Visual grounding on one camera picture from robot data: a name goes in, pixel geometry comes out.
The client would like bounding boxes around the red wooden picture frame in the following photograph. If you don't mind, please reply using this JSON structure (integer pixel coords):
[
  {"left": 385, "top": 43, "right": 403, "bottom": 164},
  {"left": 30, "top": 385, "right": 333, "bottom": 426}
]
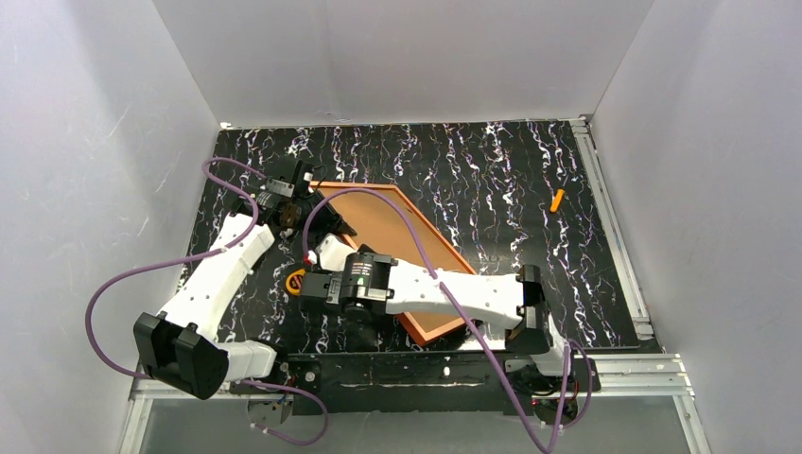
[{"left": 321, "top": 182, "right": 476, "bottom": 347}]

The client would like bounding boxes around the yellow handled screwdriver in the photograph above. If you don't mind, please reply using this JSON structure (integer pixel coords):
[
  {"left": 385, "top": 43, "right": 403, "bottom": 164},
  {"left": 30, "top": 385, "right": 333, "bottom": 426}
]
[{"left": 549, "top": 188, "right": 566, "bottom": 214}]

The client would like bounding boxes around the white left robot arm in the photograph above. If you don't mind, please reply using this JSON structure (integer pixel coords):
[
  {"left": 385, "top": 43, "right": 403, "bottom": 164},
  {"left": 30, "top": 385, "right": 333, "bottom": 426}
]
[{"left": 133, "top": 190, "right": 324, "bottom": 399}]

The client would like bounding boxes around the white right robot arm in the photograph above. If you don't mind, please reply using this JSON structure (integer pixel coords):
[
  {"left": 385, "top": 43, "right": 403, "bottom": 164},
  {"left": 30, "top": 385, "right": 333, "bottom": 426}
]
[{"left": 299, "top": 252, "right": 570, "bottom": 376}]

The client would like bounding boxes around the yellow tape measure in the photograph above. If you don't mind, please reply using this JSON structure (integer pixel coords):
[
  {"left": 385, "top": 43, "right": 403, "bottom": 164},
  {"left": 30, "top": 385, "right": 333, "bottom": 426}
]
[{"left": 285, "top": 268, "right": 306, "bottom": 296}]

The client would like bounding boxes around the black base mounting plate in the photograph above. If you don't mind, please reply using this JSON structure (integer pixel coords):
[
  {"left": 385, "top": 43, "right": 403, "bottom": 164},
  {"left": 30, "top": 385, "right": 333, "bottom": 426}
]
[{"left": 231, "top": 351, "right": 587, "bottom": 415}]

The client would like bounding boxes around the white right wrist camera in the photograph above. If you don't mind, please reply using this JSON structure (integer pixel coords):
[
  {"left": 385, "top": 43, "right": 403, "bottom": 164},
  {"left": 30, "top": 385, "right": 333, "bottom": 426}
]
[{"left": 305, "top": 234, "right": 357, "bottom": 272}]

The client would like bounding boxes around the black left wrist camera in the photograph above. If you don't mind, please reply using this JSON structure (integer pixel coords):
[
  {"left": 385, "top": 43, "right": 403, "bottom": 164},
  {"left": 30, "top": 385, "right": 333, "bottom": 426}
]
[{"left": 260, "top": 157, "right": 315, "bottom": 199}]

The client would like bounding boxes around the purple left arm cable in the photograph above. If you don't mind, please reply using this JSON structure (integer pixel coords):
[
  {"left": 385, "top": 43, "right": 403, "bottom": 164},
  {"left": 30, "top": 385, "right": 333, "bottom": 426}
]
[{"left": 84, "top": 157, "right": 330, "bottom": 446}]

